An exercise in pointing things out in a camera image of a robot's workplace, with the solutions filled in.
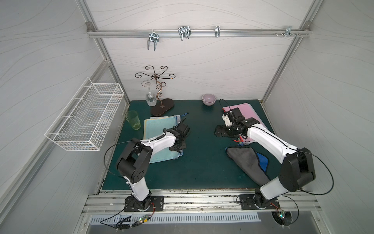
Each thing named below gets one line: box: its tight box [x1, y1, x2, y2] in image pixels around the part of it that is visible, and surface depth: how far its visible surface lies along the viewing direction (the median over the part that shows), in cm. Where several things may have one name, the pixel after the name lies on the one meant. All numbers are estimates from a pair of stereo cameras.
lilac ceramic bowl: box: [201, 93, 217, 106], surface depth 120 cm
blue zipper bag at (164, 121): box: [144, 112, 190, 127], surface depth 111 cm
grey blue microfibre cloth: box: [224, 146, 271, 187], surface depth 87 cm
